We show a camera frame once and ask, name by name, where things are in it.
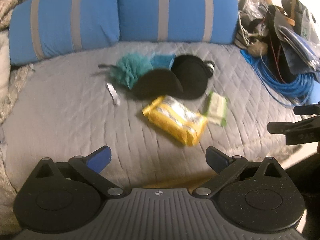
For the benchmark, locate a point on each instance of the light blue packet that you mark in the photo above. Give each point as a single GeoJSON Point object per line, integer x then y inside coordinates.
{"type": "Point", "coordinates": [162, 61]}

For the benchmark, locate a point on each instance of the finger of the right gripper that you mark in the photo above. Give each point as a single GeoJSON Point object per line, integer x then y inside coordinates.
{"type": "Point", "coordinates": [312, 109]}
{"type": "Point", "coordinates": [301, 132]}

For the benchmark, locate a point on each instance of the black earmuffs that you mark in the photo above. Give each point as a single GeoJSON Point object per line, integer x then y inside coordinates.
{"type": "Point", "coordinates": [187, 79]}

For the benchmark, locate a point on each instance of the small white tube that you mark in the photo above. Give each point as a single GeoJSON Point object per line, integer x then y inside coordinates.
{"type": "Point", "coordinates": [115, 97]}

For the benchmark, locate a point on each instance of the left blue striped cushion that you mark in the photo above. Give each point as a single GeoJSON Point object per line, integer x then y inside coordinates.
{"type": "Point", "coordinates": [42, 29]}

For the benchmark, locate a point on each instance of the yellow wipes pack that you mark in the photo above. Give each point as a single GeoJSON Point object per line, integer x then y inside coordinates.
{"type": "Point", "coordinates": [173, 117]}

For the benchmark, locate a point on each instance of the green white tissue pack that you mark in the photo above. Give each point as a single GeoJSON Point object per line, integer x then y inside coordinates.
{"type": "Point", "coordinates": [216, 109]}

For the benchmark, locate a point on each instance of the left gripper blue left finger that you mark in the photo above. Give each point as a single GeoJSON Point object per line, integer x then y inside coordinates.
{"type": "Point", "coordinates": [89, 169]}

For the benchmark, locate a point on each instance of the blue striped cushion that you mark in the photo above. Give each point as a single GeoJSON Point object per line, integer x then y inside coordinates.
{"type": "Point", "coordinates": [212, 21]}
{"type": "Point", "coordinates": [42, 29]}

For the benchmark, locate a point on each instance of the dark plastic bag pile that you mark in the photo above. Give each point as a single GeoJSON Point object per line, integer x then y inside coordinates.
{"type": "Point", "coordinates": [286, 37]}

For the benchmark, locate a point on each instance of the teal bath loofah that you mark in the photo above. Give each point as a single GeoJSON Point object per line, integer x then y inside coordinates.
{"type": "Point", "coordinates": [128, 69]}

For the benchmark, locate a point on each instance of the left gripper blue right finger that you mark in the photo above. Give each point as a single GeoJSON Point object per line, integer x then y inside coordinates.
{"type": "Point", "coordinates": [228, 169]}

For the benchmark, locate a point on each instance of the beige crumpled blanket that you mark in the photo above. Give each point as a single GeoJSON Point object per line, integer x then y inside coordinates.
{"type": "Point", "coordinates": [12, 80]}

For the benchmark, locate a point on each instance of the grey quilted cover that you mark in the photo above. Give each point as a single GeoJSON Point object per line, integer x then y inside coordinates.
{"type": "Point", "coordinates": [65, 109]}

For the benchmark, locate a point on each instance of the right blue striped cushion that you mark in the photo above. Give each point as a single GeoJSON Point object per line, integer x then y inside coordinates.
{"type": "Point", "coordinates": [212, 21]}

